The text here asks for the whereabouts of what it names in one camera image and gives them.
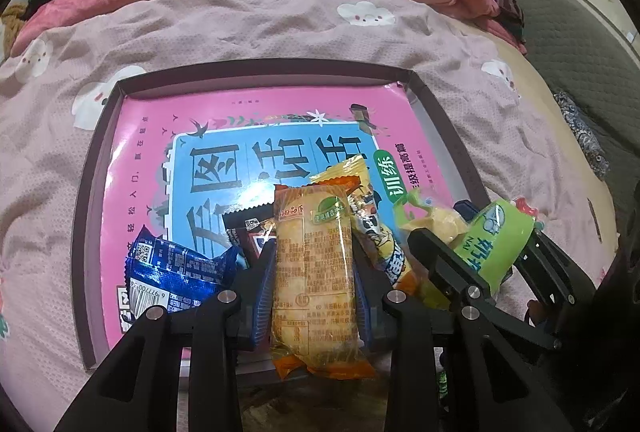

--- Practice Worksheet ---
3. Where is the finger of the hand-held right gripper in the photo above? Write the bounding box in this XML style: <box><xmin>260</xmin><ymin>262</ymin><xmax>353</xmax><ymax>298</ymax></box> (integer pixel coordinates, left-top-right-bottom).
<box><xmin>514</xmin><ymin>228</ymin><xmax>599</xmax><ymax>314</ymax></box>
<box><xmin>406</xmin><ymin>227</ymin><xmax>501</xmax><ymax>313</ymax></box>

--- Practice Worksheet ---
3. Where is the blue cookie packet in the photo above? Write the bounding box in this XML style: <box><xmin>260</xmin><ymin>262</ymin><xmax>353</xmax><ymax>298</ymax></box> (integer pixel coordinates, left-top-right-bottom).
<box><xmin>121</xmin><ymin>225</ymin><xmax>243</xmax><ymax>313</ymax></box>

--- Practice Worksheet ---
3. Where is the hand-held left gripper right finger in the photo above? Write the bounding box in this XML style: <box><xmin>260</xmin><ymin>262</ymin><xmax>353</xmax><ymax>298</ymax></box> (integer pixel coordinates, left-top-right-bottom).
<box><xmin>350</xmin><ymin>232</ymin><xmax>576</xmax><ymax>432</ymax></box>

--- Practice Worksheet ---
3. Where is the lilac printed bed sheet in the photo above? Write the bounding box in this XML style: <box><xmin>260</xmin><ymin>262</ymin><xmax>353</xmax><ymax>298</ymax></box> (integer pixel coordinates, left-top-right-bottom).
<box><xmin>0</xmin><ymin>0</ymin><xmax>621</xmax><ymax>413</ymax></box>

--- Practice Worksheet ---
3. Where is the pink book with blue title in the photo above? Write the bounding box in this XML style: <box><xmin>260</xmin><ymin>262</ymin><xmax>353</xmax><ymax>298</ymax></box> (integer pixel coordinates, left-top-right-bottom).
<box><xmin>99</xmin><ymin>82</ymin><xmax>483</xmax><ymax>363</ymax></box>

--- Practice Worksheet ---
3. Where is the brown chocolate bar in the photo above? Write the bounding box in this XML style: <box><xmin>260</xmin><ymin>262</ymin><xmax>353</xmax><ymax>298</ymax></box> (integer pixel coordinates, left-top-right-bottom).
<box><xmin>222</xmin><ymin>205</ymin><xmax>278</xmax><ymax>270</ymax></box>

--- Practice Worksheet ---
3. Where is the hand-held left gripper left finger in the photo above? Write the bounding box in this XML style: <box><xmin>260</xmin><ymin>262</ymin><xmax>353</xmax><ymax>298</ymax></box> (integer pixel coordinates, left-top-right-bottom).
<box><xmin>52</xmin><ymin>237</ymin><xmax>278</xmax><ymax>432</ymax></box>

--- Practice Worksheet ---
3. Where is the yellow snack packet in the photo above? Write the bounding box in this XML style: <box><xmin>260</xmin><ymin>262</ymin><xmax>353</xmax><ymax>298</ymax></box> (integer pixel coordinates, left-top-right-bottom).
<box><xmin>307</xmin><ymin>155</ymin><xmax>426</xmax><ymax>298</ymax></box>

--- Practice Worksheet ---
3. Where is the brown plush fabric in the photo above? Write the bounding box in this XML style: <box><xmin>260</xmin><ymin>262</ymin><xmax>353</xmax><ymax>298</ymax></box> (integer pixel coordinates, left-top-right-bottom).
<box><xmin>0</xmin><ymin>2</ymin><xmax>31</xmax><ymax>58</ymax></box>

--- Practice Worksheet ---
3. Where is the striped clothes pile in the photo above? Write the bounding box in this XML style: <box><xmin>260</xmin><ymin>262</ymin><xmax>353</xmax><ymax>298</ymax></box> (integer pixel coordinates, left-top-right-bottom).
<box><xmin>485</xmin><ymin>0</ymin><xmax>528</xmax><ymax>48</ymax></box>

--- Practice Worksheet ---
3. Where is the orange rice cracker packet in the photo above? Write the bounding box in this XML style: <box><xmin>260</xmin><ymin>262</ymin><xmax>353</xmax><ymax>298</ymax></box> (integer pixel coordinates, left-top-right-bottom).
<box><xmin>269</xmin><ymin>175</ymin><xmax>378</xmax><ymax>380</ymax></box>

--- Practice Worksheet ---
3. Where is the blue patterned cloth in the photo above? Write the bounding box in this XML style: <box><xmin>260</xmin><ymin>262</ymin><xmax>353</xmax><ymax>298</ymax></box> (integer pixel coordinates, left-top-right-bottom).
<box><xmin>554</xmin><ymin>91</ymin><xmax>611</xmax><ymax>180</ymax></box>

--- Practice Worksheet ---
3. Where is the dark shallow cardboard box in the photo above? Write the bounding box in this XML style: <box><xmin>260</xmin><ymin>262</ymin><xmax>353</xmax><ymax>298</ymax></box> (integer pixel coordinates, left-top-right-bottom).
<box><xmin>75</xmin><ymin>57</ymin><xmax>493</xmax><ymax>373</ymax></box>

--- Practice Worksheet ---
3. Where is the light green pastry packet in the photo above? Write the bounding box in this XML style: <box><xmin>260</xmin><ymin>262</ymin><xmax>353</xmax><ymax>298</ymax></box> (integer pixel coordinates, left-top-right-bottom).
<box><xmin>392</xmin><ymin>189</ymin><xmax>540</xmax><ymax>298</ymax></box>

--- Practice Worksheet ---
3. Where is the beige mattress cover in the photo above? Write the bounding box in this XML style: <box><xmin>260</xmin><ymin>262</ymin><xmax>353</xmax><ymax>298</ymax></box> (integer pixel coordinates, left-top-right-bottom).
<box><xmin>450</xmin><ymin>17</ymin><xmax>621</xmax><ymax>263</ymax></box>

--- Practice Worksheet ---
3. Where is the grey quilted headboard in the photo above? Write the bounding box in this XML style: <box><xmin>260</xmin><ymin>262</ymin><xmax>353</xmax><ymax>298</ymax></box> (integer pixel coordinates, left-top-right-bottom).
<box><xmin>452</xmin><ymin>0</ymin><xmax>640</xmax><ymax>213</ymax></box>

